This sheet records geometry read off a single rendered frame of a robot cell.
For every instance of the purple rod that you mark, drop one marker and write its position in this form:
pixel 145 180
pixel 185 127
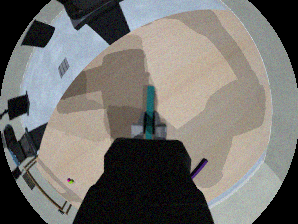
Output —
pixel 198 169

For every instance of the turquoise rod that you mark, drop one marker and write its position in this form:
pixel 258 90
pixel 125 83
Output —
pixel 149 112

